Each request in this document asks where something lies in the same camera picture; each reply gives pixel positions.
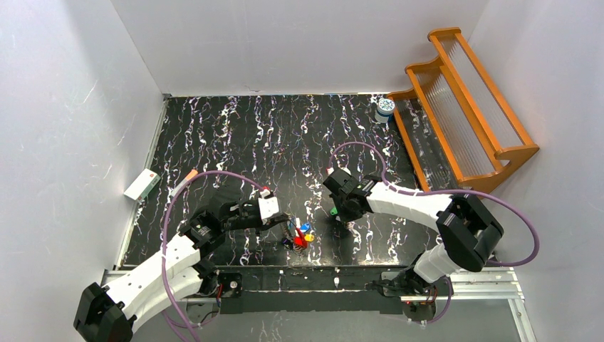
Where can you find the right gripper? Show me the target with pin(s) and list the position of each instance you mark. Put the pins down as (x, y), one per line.
(344, 219)

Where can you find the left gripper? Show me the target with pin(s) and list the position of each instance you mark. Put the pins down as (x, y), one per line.
(285, 226)

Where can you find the keyring with coloured tags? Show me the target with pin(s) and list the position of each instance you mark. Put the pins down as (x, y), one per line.
(296, 237)

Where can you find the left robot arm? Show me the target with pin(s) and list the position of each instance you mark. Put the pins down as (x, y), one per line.
(115, 311)

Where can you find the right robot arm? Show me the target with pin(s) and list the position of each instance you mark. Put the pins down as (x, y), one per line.
(468, 230)

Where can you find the green tagged loose key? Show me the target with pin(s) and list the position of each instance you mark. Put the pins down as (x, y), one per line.
(338, 220)

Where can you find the orange white marker tube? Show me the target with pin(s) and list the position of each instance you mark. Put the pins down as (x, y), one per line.
(183, 182)

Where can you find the small white blue jar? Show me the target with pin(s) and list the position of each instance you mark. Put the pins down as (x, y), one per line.
(384, 110)

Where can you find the orange wooden rack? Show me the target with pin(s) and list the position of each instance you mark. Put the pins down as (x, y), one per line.
(457, 127)

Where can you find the white cardboard box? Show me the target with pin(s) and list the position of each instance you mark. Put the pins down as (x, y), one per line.
(142, 185)

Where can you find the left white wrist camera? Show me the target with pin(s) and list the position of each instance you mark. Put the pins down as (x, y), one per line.
(268, 205)

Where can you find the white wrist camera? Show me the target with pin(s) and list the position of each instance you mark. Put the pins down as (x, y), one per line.
(268, 205)
(331, 170)

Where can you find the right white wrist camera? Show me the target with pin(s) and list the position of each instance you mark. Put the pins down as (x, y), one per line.
(331, 170)

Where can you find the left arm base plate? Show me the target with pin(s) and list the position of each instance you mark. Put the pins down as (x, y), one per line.
(222, 284)

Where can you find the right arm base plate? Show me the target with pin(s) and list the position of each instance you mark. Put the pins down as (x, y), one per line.
(402, 283)

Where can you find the aluminium rail frame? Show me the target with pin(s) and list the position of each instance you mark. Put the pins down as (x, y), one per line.
(342, 288)

